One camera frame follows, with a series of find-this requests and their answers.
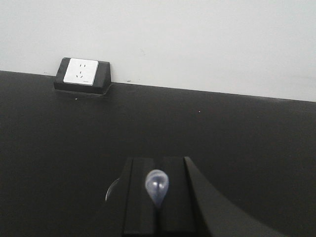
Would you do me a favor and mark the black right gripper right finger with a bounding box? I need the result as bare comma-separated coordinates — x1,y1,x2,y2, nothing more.
159,157,284,237

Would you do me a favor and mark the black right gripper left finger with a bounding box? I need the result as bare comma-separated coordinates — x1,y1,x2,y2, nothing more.
122,158,156,235

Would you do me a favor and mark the clear plastic pipette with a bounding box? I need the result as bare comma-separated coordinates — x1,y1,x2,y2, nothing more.
145,169,169,209

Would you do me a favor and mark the white wall power socket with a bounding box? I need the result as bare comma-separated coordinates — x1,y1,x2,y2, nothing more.
63,58,99,86

